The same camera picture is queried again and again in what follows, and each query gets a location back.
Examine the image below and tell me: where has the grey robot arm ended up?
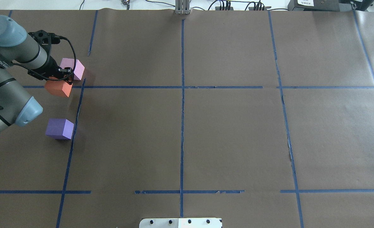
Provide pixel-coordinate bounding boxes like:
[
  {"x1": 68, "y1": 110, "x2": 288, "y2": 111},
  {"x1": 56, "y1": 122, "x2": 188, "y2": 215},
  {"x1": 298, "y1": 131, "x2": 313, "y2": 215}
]
[{"x1": 0, "y1": 15, "x2": 76, "y2": 133}]

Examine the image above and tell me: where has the black connector hub left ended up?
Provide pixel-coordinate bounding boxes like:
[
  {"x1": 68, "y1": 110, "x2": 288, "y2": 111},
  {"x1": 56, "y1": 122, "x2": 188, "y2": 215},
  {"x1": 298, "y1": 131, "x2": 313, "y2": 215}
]
[{"x1": 215, "y1": 1, "x2": 233, "y2": 11}]

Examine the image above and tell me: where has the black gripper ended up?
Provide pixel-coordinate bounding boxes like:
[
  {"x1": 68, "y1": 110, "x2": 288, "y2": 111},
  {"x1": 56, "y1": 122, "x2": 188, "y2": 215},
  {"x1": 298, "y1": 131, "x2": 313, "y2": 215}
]
[{"x1": 28, "y1": 30, "x2": 74, "y2": 85}]

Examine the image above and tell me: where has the grey aluminium post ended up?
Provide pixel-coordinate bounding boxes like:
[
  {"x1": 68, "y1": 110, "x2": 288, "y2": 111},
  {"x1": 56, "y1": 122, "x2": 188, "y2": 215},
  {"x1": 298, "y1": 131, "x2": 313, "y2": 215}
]
[{"x1": 175, "y1": 0, "x2": 191, "y2": 15}]

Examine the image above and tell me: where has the black connector hub right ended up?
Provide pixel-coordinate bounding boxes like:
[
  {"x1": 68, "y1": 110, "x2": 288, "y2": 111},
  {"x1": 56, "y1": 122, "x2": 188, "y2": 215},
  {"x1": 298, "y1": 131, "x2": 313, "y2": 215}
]
[{"x1": 245, "y1": 1, "x2": 267, "y2": 11}]

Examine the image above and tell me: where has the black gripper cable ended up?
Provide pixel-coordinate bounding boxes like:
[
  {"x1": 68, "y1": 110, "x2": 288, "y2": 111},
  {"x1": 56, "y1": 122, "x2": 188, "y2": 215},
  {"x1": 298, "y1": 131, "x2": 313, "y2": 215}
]
[{"x1": 11, "y1": 36, "x2": 77, "y2": 80}]

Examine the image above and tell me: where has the pink foam cube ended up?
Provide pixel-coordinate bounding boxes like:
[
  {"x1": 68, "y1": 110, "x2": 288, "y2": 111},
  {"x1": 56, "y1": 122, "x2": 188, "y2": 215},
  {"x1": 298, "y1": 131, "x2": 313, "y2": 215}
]
[{"x1": 60, "y1": 58, "x2": 85, "y2": 81}]

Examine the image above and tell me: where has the black connector hub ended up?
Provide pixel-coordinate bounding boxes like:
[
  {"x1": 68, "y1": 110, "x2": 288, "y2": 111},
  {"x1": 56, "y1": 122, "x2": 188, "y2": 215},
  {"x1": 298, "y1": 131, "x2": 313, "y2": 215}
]
[
  {"x1": 215, "y1": 1, "x2": 233, "y2": 11},
  {"x1": 245, "y1": 1, "x2": 267, "y2": 11}
]

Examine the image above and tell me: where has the black device box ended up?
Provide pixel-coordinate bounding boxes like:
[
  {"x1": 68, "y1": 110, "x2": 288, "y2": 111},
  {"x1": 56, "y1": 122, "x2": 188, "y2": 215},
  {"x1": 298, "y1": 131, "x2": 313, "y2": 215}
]
[{"x1": 287, "y1": 0, "x2": 357, "y2": 12}]

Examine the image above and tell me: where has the orange foam cube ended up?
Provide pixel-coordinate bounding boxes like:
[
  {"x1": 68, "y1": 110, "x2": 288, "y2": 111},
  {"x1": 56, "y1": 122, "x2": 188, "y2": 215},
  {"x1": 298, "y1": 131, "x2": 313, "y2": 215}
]
[{"x1": 44, "y1": 80, "x2": 73, "y2": 97}]

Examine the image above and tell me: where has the white metal base plate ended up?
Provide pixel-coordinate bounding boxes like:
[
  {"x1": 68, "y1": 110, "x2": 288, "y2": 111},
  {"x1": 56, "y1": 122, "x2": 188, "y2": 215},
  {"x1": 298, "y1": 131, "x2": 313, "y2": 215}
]
[{"x1": 139, "y1": 218, "x2": 223, "y2": 228}]

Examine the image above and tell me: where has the purple foam cube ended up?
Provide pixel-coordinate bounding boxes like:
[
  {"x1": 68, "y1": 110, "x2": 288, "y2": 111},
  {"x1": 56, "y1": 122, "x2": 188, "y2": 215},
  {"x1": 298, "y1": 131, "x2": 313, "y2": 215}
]
[{"x1": 45, "y1": 118, "x2": 74, "y2": 140}]

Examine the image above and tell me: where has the brown paper table cover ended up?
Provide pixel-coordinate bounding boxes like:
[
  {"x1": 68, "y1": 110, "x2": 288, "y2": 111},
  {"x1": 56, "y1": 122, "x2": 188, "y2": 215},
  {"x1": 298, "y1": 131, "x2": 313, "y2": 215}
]
[{"x1": 0, "y1": 9, "x2": 374, "y2": 228}]

